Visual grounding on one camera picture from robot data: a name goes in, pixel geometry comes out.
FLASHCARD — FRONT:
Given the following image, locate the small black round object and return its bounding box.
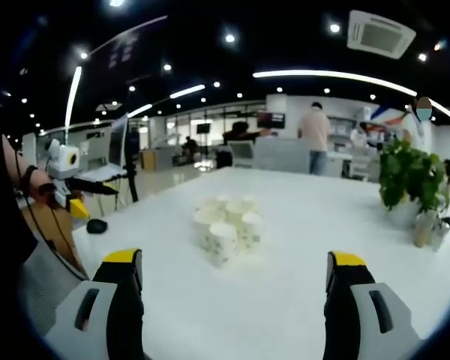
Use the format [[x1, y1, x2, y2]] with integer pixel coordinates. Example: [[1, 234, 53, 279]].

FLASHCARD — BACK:
[[86, 218, 109, 235]]

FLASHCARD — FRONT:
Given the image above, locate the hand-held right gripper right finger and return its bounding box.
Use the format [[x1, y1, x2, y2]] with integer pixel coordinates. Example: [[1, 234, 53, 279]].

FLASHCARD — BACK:
[[321, 250, 428, 360]]

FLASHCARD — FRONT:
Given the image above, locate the brown glass jar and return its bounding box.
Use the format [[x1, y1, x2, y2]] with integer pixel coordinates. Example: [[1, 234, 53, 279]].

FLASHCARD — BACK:
[[413, 213, 433, 248]]

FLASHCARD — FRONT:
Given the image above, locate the long curved ceiling light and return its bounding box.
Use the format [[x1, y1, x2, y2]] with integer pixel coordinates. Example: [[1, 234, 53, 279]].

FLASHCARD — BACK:
[[252, 69, 450, 125]]

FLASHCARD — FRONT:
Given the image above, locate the white table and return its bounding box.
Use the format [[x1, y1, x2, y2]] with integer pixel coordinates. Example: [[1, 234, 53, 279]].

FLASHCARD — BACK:
[[70, 166, 450, 360]]

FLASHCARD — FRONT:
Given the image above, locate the black wristband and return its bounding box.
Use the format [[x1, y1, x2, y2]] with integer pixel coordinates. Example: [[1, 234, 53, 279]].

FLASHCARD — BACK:
[[19, 164, 39, 190]]

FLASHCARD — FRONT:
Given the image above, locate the green potted plant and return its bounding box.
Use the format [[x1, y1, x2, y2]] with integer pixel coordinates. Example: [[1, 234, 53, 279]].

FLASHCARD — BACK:
[[377, 137, 450, 227]]

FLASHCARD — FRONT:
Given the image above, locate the black cable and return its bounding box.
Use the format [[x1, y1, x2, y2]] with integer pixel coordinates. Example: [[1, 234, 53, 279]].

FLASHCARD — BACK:
[[12, 148, 90, 282]]

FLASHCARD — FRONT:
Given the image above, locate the ceiling air conditioner vent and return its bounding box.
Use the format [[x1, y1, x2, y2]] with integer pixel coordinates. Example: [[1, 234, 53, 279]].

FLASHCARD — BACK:
[[346, 10, 418, 61]]

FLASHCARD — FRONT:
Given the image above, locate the black stand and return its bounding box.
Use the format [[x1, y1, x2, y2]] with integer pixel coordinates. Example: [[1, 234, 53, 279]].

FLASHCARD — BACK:
[[124, 88, 140, 204]]

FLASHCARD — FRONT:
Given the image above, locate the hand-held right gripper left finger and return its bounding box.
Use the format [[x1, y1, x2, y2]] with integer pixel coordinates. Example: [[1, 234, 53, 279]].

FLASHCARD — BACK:
[[44, 247, 148, 360]]

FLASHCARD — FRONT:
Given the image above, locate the clear glass bottle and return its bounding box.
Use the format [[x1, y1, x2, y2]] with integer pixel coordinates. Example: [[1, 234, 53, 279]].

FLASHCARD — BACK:
[[430, 215, 450, 253]]

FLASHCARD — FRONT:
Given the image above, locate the person's left hand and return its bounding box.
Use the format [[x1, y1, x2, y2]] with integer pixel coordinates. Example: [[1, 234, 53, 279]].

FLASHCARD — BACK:
[[30, 169, 61, 206]]

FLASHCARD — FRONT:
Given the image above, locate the grey partition panel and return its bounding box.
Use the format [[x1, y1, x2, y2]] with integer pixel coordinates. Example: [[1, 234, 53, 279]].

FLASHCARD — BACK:
[[252, 136, 313, 174]]

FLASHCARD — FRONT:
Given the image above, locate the person's dark clothing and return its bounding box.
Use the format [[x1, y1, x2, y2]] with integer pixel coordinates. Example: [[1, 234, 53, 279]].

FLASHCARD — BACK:
[[0, 149, 39, 323]]

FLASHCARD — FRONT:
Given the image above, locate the wall monitor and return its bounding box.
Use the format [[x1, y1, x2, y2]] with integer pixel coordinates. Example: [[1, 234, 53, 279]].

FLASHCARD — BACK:
[[256, 112, 287, 131]]

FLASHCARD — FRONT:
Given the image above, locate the cluster of printed paper cups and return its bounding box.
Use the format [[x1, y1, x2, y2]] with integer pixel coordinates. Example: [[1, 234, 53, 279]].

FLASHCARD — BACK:
[[192, 193, 266, 270]]

